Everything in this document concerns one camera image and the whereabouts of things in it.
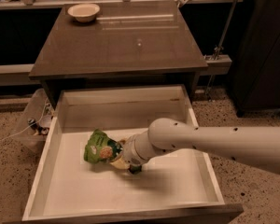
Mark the white bowl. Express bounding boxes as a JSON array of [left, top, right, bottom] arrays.
[[67, 4, 100, 23]]

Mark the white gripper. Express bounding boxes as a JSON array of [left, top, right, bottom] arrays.
[[111, 135, 147, 170]]

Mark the open white drawer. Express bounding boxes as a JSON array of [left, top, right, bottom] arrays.
[[22, 86, 243, 224]]

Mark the grey counter cabinet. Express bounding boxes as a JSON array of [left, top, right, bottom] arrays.
[[29, 1, 207, 104]]

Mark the green rice chip bag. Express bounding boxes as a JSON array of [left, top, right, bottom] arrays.
[[83, 128, 144, 175]]

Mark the white cable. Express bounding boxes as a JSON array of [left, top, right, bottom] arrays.
[[0, 97, 52, 145]]

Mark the clear plastic bin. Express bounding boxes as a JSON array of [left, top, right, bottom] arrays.
[[11, 89, 54, 153]]

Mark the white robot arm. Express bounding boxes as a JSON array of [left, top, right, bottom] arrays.
[[113, 118, 280, 175]]

